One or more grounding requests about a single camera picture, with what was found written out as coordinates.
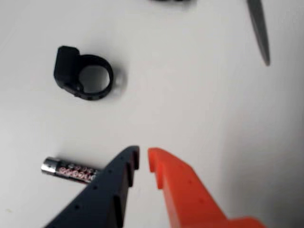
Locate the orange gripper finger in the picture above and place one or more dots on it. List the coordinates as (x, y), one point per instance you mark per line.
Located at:
(190, 197)

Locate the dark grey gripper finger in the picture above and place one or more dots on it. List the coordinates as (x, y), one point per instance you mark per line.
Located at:
(99, 202)

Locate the dark AA battery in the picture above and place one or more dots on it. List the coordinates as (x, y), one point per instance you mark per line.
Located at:
(69, 171)

